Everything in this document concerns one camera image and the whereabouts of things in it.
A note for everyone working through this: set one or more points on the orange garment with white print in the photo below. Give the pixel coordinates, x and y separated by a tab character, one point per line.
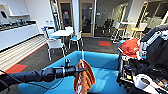
84	78

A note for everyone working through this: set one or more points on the blue sofa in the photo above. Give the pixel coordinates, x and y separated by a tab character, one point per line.
103	71

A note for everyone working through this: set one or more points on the white square table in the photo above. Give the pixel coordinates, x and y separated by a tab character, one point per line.
61	32

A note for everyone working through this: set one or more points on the wooden framed glass door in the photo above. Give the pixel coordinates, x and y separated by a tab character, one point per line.
86	18
65	16

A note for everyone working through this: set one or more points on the white high stool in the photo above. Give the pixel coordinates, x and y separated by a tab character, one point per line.
116	30

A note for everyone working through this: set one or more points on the red garment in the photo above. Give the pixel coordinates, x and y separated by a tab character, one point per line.
130	46

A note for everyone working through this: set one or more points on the white kitchen base cabinets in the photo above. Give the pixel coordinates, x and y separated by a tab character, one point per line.
16	35

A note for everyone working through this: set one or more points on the white tape roll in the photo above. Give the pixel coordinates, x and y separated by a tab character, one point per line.
144	81

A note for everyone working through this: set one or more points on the white high table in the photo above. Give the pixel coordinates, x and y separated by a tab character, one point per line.
130	23

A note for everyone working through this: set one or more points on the high stool with yellow seat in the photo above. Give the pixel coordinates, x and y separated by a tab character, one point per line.
138	30

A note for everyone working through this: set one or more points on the person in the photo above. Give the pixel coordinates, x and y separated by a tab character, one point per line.
158	40

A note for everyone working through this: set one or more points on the white kitchen upper cabinets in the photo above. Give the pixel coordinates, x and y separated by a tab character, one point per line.
16	6

